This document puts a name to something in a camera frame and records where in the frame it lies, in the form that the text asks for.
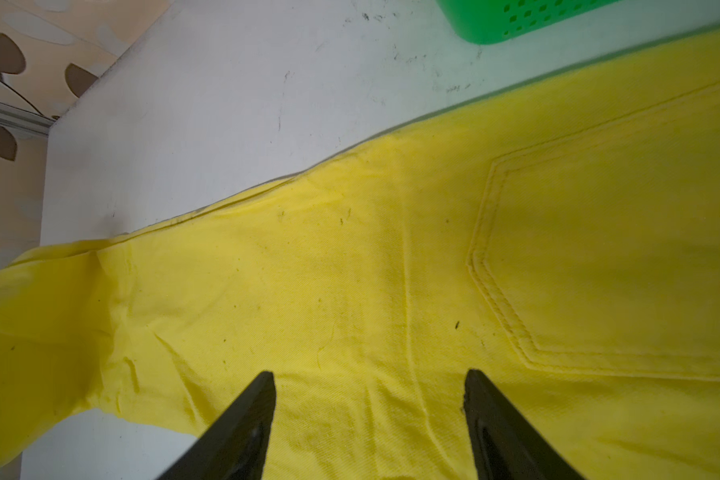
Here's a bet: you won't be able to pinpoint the green plastic basket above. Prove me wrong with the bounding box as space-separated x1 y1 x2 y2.
437 0 617 45

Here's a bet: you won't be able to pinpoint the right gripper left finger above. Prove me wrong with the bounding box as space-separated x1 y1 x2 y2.
159 371 276 480

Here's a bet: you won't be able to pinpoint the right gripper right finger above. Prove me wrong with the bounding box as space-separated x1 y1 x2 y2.
463 369 583 480

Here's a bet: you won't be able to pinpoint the yellow trousers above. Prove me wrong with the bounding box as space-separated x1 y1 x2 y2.
0 28 720 479

